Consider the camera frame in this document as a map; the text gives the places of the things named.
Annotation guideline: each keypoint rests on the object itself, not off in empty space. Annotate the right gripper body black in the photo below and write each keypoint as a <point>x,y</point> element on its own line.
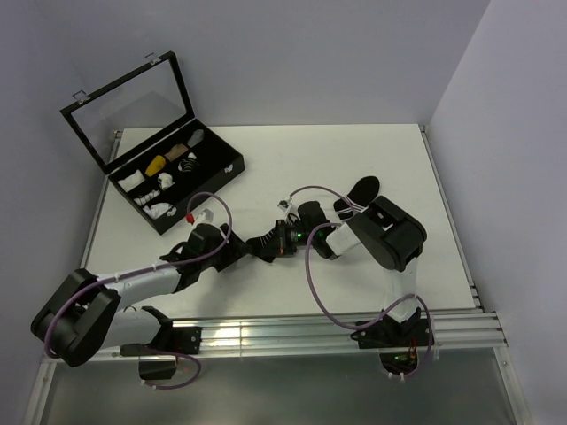
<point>291,236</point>

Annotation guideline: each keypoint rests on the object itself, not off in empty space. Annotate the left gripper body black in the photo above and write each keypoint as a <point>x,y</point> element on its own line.
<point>231,252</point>

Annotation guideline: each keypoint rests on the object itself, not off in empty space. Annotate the black sock thin white stripes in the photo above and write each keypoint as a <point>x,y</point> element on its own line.
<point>260,246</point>

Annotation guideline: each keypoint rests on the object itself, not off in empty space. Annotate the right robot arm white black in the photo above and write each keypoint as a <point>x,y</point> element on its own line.
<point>392,237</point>

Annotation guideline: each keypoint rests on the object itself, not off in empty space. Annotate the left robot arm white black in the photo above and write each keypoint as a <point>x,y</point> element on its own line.
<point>88,313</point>

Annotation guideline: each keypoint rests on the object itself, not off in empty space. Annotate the white crumpled sock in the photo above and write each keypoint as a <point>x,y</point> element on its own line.
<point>157,210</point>

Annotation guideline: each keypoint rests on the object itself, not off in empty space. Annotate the white grey rolled sock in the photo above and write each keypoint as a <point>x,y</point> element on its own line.
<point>165,181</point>

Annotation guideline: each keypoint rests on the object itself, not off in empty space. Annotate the white black patterned rolled sock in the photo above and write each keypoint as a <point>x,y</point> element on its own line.
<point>145,199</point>

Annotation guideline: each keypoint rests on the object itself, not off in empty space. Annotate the black white striped rolled sock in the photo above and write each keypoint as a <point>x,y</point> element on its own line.
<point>188,164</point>

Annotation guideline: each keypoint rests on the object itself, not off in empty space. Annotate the black ankle sock white cuff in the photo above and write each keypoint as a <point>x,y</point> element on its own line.
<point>363,193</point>

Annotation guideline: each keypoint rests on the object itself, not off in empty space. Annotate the yellow rolled sock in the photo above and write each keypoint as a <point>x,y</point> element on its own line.
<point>156,165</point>

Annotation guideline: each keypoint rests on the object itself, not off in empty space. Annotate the tan rolled sock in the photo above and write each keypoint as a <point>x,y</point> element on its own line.
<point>175,152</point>

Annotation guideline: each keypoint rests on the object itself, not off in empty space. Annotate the black display case with lid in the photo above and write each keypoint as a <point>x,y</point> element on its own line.
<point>128,122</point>

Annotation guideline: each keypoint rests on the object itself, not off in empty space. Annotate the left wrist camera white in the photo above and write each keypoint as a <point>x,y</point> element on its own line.
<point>204,217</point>

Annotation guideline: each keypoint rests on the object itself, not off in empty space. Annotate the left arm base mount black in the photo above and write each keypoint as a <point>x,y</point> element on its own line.
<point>179,343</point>

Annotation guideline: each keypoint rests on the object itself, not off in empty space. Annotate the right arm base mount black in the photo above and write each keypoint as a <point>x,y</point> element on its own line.
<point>389,334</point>

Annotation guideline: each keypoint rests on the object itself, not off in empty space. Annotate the aluminium frame rail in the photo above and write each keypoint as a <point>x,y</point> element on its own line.
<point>315,335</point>

